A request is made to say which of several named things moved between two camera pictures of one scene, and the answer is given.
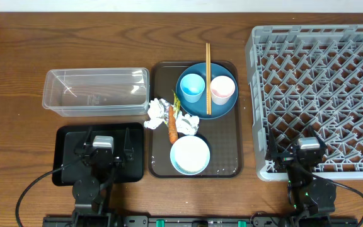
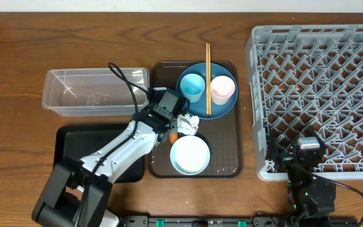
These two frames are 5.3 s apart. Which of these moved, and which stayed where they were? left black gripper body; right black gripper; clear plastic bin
Moved: left black gripper body
Stayed: clear plastic bin; right black gripper
